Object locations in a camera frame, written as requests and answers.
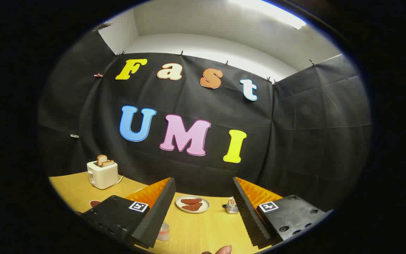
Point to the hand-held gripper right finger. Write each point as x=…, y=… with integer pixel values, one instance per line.
x=248, y=215

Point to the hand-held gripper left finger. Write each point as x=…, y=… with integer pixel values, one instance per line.
x=157, y=215

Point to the clear juice bottle pink label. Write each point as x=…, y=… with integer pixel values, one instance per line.
x=163, y=232

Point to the metal mesh holder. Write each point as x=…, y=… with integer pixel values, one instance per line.
x=232, y=207

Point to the red-brown meat piece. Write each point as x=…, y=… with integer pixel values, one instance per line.
x=193, y=207
x=190, y=201

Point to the white round plate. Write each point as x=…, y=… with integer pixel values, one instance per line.
x=206, y=204

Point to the wooden table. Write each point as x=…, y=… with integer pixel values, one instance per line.
x=203, y=229

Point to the cream toaster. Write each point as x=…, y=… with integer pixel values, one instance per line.
x=102, y=176

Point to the toast bread slice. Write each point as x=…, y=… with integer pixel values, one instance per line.
x=101, y=159
x=108, y=163

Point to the black backdrop cloth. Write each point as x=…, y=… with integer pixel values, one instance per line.
x=294, y=141

